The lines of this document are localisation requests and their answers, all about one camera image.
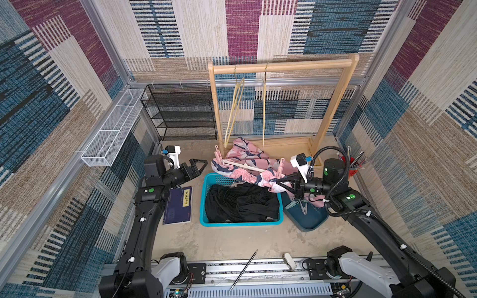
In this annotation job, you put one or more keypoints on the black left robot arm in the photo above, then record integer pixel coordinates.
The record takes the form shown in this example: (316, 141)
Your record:
(134, 275)

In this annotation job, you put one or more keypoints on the black wire shelf rack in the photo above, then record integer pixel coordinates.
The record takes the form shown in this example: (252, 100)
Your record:
(181, 112)

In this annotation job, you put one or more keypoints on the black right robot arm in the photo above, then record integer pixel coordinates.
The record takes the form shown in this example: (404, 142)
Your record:
(411, 275)

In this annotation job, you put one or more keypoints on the turquoise plastic basket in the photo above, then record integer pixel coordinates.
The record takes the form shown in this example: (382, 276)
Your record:
(217, 179)

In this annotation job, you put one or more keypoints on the dark blue book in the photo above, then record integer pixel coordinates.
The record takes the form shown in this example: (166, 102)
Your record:
(178, 207)

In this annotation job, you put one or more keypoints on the thin metal rod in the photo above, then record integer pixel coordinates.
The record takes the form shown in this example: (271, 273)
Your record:
(243, 270)

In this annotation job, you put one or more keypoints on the yellow hanger of black shorts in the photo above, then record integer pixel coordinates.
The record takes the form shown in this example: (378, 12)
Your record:
(264, 98)

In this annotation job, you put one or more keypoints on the pink clothespin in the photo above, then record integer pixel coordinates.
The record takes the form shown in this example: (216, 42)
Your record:
(217, 154)
(280, 168)

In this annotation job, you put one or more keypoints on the red pen cup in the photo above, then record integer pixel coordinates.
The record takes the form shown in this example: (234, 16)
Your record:
(354, 167)

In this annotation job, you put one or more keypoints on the white wire wall basket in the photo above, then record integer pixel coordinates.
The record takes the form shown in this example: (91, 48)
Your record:
(109, 139)

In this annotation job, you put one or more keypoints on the white clothespin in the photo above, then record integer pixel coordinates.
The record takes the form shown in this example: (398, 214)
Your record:
(304, 207)

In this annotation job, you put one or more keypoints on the mint clothespin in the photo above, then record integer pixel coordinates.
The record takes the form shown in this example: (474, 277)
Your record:
(292, 204)

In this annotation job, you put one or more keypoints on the dark teal plastic tray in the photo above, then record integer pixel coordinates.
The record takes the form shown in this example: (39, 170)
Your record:
(314, 218)

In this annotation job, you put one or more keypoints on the black shorts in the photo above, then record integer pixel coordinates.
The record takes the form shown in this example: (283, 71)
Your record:
(243, 203)

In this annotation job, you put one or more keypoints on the pink patterned shorts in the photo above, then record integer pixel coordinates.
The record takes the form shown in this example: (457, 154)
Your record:
(245, 152)

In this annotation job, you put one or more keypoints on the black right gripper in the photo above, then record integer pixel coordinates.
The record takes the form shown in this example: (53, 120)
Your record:
(298, 184)

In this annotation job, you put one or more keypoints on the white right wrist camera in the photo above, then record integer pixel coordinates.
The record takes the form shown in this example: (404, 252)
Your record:
(303, 164)

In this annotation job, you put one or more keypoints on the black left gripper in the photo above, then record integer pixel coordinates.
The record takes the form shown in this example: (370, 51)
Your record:
(193, 170)

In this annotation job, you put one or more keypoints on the small white block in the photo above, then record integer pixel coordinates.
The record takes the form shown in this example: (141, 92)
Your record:
(288, 259)

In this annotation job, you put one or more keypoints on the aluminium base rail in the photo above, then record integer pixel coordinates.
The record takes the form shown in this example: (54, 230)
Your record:
(263, 275)

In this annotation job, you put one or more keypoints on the white hanger of pink shorts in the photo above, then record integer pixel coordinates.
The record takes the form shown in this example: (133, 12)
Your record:
(244, 166)

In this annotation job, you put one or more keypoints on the yellow hanger of beige shorts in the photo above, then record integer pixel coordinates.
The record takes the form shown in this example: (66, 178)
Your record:
(236, 100)

